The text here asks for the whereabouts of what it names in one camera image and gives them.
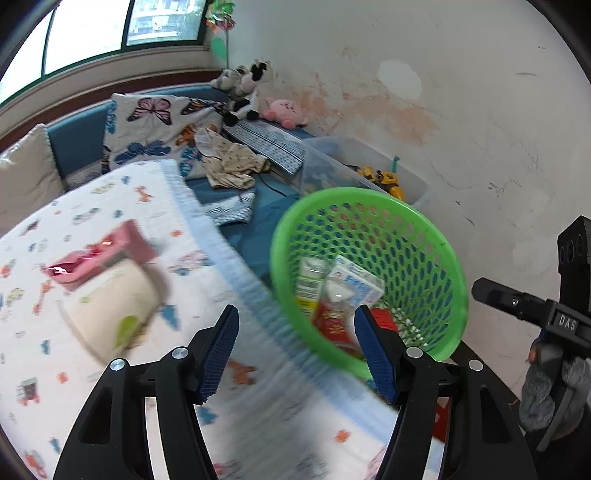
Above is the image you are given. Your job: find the clear plastic storage box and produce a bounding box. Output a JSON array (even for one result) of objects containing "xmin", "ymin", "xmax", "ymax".
[{"xmin": 300, "ymin": 135, "xmax": 432, "ymax": 210}]

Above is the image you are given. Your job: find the beige pillow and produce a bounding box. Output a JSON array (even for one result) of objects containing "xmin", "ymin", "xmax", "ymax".
[{"xmin": 0, "ymin": 122, "xmax": 65, "ymax": 236}]

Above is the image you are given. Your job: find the pink plush toy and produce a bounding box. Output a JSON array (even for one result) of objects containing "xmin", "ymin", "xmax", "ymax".
[{"xmin": 263, "ymin": 97, "xmax": 309, "ymax": 129}]

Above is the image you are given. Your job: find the window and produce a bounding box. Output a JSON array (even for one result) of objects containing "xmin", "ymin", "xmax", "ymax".
[{"xmin": 0, "ymin": 0, "xmax": 208, "ymax": 107}]

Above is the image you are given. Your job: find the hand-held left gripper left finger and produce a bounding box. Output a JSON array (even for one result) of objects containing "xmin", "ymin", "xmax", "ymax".
[{"xmin": 53, "ymin": 304, "xmax": 240, "ymax": 480}]

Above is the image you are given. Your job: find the green plastic mesh basket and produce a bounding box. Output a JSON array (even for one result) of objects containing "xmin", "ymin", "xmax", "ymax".
[{"xmin": 270, "ymin": 186, "xmax": 469, "ymax": 380}]

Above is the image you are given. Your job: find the butterfly print pillow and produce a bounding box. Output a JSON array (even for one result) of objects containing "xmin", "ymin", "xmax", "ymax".
[{"xmin": 99, "ymin": 92, "xmax": 229, "ymax": 181}]

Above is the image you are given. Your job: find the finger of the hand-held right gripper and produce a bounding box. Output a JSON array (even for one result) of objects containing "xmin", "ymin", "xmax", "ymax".
[{"xmin": 471, "ymin": 276, "xmax": 550, "ymax": 326}]

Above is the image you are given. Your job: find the beige patterned cloth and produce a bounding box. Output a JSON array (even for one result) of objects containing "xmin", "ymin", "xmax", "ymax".
[{"xmin": 194, "ymin": 127, "xmax": 271, "ymax": 190}]

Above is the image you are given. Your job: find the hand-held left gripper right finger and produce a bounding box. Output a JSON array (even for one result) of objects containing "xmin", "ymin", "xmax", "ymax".
[{"xmin": 353, "ymin": 305, "xmax": 539, "ymax": 480}]

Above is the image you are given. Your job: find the colourful pinwheel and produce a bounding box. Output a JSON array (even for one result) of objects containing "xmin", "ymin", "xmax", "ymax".
[{"xmin": 203, "ymin": 0, "xmax": 238, "ymax": 33}]

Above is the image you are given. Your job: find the blue white patterned cloth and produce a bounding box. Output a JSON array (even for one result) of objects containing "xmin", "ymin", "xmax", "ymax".
[
  {"xmin": 203, "ymin": 189, "xmax": 257, "ymax": 227},
  {"xmin": 226, "ymin": 121, "xmax": 308, "ymax": 175}
]

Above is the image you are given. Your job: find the person's right hand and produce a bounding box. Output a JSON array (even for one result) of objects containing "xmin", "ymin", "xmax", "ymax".
[{"xmin": 519, "ymin": 337, "xmax": 591, "ymax": 433}]

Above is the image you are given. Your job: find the white cartoon printed blanket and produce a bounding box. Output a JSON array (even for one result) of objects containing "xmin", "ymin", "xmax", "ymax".
[{"xmin": 0, "ymin": 159, "xmax": 416, "ymax": 480}]

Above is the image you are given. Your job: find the white paper cup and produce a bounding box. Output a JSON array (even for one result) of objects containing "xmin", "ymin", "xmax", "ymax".
[{"xmin": 58, "ymin": 258, "xmax": 162, "ymax": 365}]

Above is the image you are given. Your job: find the white milk carton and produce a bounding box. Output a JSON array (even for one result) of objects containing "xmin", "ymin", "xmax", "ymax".
[{"xmin": 321, "ymin": 254, "xmax": 386, "ymax": 308}]

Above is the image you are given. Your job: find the pink packet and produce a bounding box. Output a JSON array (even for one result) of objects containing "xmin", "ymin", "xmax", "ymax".
[{"xmin": 41, "ymin": 219, "xmax": 160, "ymax": 291}]

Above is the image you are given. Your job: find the yellow toy truck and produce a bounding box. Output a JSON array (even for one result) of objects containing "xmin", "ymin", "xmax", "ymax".
[{"xmin": 358, "ymin": 165, "xmax": 406, "ymax": 201}]

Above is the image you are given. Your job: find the blue padded bench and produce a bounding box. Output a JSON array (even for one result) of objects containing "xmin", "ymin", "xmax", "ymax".
[{"xmin": 46, "ymin": 83, "xmax": 324, "ymax": 296}]

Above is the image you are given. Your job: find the red cartoon paper cup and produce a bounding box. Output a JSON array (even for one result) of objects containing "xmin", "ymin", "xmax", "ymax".
[{"xmin": 311, "ymin": 305, "xmax": 365, "ymax": 361}]

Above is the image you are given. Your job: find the clear bottle with yellow label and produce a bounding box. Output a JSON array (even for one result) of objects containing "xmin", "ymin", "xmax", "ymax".
[{"xmin": 295, "ymin": 256, "xmax": 331, "ymax": 308}]

